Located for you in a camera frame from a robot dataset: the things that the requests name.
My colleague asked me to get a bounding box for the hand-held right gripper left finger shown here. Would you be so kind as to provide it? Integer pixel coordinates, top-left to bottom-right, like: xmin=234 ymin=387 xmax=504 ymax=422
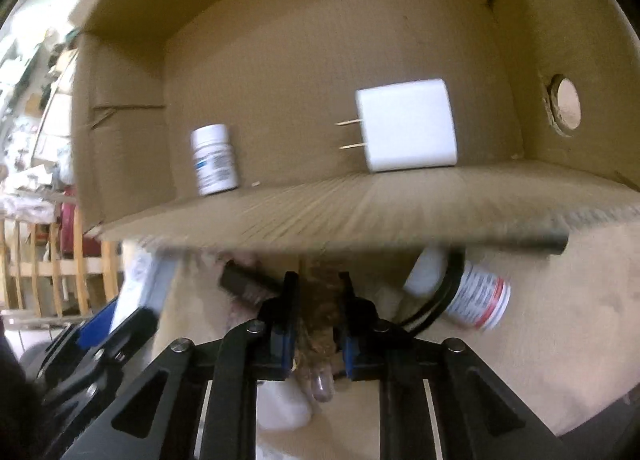
xmin=60 ymin=271 xmax=301 ymax=460

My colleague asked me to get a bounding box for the white wall charger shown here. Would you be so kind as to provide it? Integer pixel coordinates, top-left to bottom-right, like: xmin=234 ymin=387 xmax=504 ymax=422
xmin=336 ymin=78 xmax=458 ymax=173

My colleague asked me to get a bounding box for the white red-label bottle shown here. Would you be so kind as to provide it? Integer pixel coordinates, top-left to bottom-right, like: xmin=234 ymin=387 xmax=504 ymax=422
xmin=404 ymin=247 xmax=512 ymax=332

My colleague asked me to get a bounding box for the brown cardboard box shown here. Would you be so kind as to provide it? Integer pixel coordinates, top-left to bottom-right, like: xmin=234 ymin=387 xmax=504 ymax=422
xmin=70 ymin=0 xmax=640 ymax=253

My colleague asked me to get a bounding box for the white box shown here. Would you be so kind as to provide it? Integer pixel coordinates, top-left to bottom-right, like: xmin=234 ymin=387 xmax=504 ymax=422
xmin=119 ymin=239 xmax=180 ymax=323

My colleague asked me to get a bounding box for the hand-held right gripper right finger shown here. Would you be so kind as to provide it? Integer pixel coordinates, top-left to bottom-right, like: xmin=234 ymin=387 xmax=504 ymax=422
xmin=339 ymin=271 xmax=576 ymax=460

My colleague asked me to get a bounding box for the black cable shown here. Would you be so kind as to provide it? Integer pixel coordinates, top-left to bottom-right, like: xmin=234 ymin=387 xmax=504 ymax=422
xmin=399 ymin=235 xmax=571 ymax=331

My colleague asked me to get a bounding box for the small white blue-label bottle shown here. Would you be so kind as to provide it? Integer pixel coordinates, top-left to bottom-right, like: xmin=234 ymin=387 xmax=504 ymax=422
xmin=190 ymin=123 xmax=239 ymax=197

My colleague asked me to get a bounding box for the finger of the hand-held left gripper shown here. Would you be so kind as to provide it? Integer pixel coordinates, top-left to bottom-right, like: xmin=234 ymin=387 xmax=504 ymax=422
xmin=40 ymin=297 xmax=123 ymax=381
xmin=45 ymin=307 xmax=161 ymax=421

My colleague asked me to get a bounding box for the red bag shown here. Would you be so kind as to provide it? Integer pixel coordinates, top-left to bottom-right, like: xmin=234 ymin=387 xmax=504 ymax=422
xmin=61 ymin=200 xmax=83 ymax=257

